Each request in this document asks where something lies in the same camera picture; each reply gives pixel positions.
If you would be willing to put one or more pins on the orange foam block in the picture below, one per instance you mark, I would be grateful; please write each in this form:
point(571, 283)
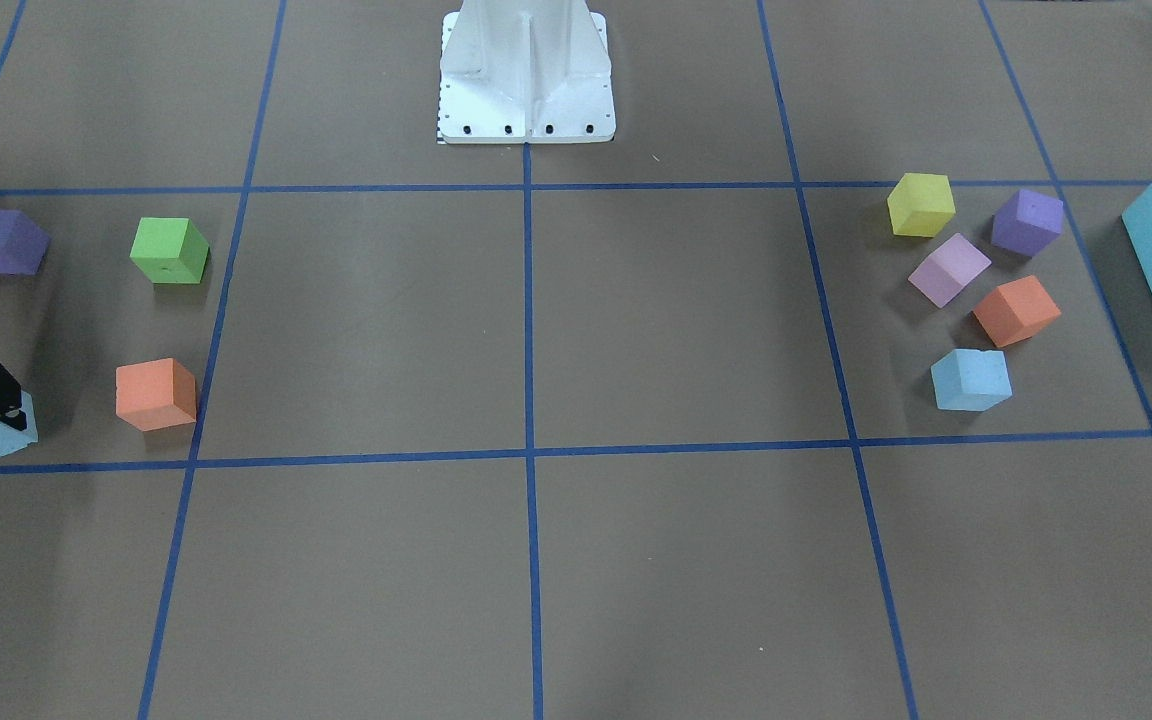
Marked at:
point(1016, 311)
point(156, 395)

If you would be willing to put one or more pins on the yellow foam block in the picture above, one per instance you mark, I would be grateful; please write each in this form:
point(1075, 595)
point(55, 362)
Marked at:
point(921, 205)

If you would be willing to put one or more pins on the white pedestal column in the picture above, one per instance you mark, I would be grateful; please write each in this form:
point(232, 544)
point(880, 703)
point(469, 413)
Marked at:
point(525, 72)

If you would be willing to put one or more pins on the light pink foam block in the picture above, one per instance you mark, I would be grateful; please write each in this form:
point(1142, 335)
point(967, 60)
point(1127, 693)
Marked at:
point(949, 269)

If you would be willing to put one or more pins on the purple foam block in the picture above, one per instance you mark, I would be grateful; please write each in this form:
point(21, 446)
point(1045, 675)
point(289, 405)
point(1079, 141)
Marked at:
point(1028, 223)
point(23, 244)

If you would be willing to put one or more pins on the green foam block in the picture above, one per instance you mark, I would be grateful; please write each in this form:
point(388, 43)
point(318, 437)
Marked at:
point(170, 250)

